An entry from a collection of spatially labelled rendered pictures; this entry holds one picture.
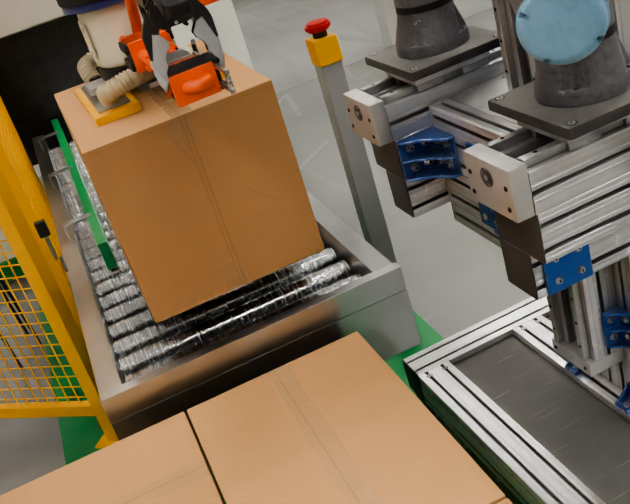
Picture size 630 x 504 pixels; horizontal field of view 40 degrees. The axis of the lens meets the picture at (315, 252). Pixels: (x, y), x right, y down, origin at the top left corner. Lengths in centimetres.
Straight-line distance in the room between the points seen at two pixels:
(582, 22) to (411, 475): 76
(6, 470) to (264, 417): 141
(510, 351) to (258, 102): 94
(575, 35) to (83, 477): 120
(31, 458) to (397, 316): 144
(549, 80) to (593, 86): 7
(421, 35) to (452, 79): 11
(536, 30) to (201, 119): 77
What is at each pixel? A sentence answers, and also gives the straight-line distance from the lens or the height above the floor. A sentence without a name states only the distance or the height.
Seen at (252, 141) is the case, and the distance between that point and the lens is 180.
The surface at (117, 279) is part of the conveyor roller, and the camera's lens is 249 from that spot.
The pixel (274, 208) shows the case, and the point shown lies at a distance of 185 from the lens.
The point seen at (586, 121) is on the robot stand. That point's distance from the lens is 134.
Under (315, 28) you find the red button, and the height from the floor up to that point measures 103.
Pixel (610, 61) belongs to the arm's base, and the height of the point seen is 109.
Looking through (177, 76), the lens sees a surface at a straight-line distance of 139.
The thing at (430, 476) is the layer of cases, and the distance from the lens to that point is 149.
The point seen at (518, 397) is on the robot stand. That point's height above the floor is 21.
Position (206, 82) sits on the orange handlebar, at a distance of 139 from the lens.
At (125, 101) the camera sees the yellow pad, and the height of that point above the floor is 111.
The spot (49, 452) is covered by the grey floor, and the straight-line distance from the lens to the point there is 296.
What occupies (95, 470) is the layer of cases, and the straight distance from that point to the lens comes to 180.
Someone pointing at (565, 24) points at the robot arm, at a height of 120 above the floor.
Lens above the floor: 155
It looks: 27 degrees down
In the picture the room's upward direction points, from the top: 18 degrees counter-clockwise
